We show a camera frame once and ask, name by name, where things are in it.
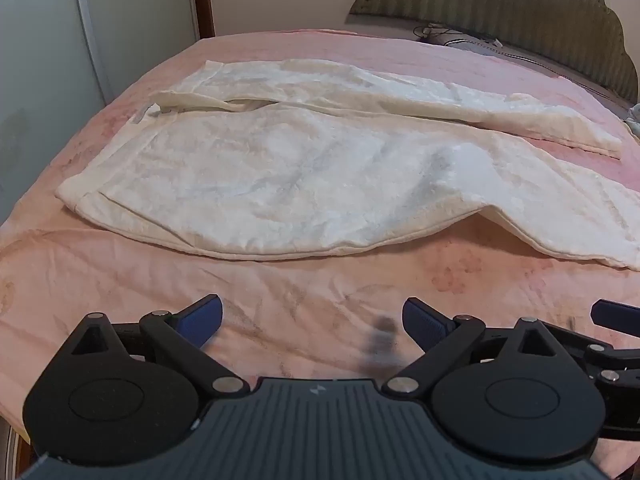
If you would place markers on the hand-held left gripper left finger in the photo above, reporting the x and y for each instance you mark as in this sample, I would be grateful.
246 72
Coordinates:
202 317

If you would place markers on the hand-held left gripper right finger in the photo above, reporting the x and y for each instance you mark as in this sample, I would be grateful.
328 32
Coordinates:
425 322

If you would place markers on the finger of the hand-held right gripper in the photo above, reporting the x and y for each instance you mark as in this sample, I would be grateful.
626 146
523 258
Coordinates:
607 355
612 314

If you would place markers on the cream white blanket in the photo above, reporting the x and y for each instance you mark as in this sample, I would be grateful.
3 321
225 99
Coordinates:
300 170

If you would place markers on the pink floral blanket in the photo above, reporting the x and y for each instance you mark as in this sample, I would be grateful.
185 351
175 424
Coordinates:
300 300

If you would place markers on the white printed cloth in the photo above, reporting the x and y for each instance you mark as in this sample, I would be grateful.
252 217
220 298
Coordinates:
635 120

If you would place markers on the white sliding wardrobe door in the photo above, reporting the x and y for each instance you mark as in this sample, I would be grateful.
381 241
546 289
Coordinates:
50 60

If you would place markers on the green padded headboard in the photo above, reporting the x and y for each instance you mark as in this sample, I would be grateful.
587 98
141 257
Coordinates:
500 0

